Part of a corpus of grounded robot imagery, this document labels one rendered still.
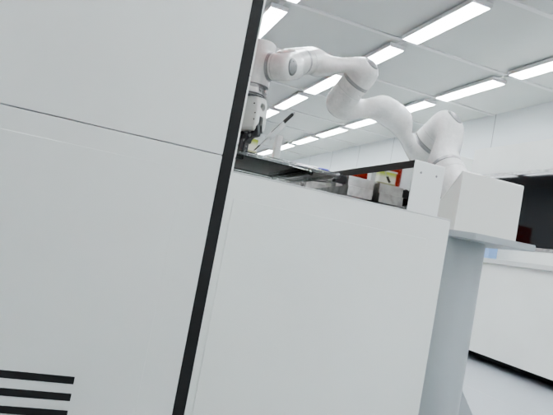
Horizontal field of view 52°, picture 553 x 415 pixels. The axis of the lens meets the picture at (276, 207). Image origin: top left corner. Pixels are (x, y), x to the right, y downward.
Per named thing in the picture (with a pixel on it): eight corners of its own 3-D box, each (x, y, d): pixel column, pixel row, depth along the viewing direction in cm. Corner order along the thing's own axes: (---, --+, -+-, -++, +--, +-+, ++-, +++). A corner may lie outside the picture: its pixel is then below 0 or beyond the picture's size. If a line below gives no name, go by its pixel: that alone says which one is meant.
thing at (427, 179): (406, 212, 145) (415, 159, 146) (321, 211, 197) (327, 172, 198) (437, 219, 148) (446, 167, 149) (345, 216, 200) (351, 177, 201)
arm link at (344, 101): (457, 146, 205) (426, 176, 214) (448, 128, 214) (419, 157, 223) (350, 79, 186) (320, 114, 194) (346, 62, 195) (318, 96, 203)
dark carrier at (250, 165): (214, 147, 146) (215, 145, 146) (190, 158, 178) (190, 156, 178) (333, 175, 157) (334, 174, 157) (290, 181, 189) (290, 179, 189)
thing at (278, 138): (263, 156, 192) (271, 118, 193) (260, 156, 196) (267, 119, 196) (280, 160, 194) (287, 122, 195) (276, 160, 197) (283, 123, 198)
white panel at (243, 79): (222, 155, 103) (263, -54, 105) (162, 177, 180) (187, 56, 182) (239, 158, 104) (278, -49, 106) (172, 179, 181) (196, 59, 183)
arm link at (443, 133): (446, 188, 203) (427, 147, 220) (485, 152, 193) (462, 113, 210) (423, 175, 197) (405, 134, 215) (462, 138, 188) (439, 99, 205)
